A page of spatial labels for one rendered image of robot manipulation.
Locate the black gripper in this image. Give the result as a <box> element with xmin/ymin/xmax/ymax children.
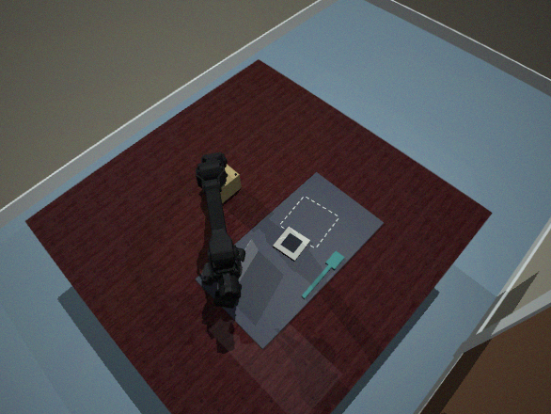
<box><xmin>213</xmin><ymin>248</ymin><xmax>245</xmax><ymax>308</ymax></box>

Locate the white square tile with dark center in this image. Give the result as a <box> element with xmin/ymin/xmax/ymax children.
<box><xmin>273</xmin><ymin>227</ymin><xmax>310</xmax><ymax>261</ymax></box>

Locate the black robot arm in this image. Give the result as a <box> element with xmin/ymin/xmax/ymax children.
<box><xmin>196</xmin><ymin>152</ymin><xmax>241</xmax><ymax>301</ymax></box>

